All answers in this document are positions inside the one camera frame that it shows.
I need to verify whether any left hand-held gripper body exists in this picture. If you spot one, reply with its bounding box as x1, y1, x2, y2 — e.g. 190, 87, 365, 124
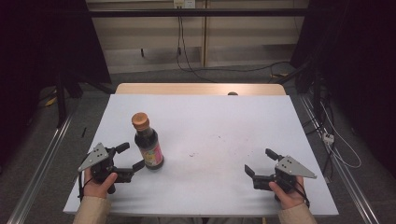
78, 142, 135, 195

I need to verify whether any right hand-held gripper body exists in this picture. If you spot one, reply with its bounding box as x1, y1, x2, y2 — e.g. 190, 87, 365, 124
252, 155, 318, 201

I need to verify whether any dark sauce bottle orange cap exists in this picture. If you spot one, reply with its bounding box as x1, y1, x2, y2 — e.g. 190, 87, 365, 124
131, 111, 165, 171

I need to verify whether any person's right hand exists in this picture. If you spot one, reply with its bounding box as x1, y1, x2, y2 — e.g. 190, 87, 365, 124
268, 175, 308, 211

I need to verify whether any person's left hand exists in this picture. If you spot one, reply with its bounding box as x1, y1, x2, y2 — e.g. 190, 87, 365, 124
83, 167, 119, 200

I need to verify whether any white table sheet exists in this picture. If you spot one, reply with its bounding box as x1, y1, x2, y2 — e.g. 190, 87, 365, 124
63, 93, 340, 217

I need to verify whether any white power strip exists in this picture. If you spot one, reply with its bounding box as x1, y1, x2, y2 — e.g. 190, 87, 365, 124
322, 132, 335, 147

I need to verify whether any black metal stand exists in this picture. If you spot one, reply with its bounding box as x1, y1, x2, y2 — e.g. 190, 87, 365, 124
53, 69, 117, 129

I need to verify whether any wooden table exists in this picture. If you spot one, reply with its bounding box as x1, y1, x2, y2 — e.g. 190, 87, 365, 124
114, 82, 287, 96

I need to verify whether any dark curtain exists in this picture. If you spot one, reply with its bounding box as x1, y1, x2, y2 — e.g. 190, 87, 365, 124
290, 0, 396, 171
0, 0, 112, 171

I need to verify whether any black horizontal bar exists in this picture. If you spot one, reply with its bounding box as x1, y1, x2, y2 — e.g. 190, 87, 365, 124
86, 7, 310, 19

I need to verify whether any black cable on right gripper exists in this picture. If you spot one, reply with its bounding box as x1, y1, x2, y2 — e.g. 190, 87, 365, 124
288, 178, 311, 209

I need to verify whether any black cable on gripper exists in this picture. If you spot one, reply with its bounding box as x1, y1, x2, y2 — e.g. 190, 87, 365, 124
288, 178, 311, 209
78, 171, 95, 203

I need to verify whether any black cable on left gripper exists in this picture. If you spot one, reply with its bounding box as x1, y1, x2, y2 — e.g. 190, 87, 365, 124
78, 171, 95, 203

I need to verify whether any metal floor rail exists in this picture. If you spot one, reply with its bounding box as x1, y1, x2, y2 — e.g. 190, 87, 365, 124
299, 93, 381, 224
5, 113, 75, 224

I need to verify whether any white floor cable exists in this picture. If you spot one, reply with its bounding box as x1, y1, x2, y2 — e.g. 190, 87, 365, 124
319, 102, 362, 170

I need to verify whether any black hanging wall cable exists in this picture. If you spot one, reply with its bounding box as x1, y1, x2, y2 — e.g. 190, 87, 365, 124
175, 14, 293, 84

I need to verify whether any white wall outlet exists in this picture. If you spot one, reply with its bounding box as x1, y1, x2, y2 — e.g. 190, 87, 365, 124
173, 0, 197, 9

